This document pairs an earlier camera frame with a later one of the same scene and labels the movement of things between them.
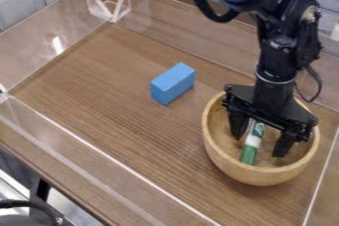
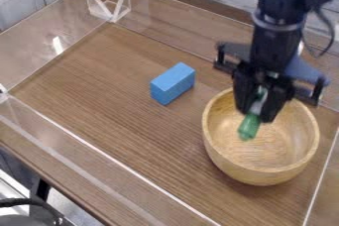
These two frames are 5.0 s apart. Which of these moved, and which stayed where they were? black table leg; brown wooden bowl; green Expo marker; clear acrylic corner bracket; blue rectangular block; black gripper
Moved: green Expo marker; black gripper
Stayed: black table leg; clear acrylic corner bracket; brown wooden bowl; blue rectangular block
